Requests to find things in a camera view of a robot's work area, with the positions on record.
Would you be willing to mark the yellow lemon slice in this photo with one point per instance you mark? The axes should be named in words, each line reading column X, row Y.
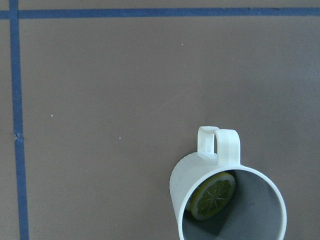
column 211, row 196

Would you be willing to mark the white mug with handle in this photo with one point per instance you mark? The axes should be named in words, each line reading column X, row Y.
column 255, row 212

